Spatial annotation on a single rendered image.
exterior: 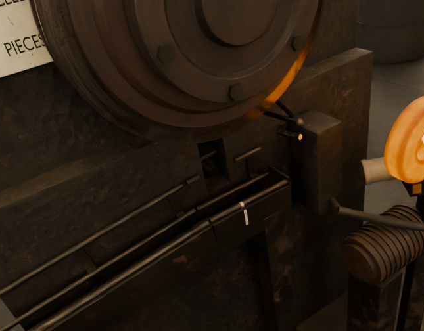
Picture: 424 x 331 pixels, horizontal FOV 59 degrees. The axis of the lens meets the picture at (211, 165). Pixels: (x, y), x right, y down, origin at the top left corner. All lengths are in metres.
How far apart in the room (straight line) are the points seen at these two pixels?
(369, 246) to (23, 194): 0.73
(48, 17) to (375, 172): 0.70
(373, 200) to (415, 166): 1.18
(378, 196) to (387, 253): 0.99
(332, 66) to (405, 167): 0.34
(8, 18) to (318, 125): 0.60
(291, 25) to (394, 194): 1.45
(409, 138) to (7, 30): 0.64
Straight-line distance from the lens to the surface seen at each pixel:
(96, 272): 0.79
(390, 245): 0.97
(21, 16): 0.66
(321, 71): 0.93
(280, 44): 0.59
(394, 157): 0.69
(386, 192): 1.95
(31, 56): 0.67
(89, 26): 0.53
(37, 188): 0.72
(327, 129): 0.83
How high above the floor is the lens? 1.21
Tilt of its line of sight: 33 degrees down
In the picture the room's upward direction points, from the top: 12 degrees counter-clockwise
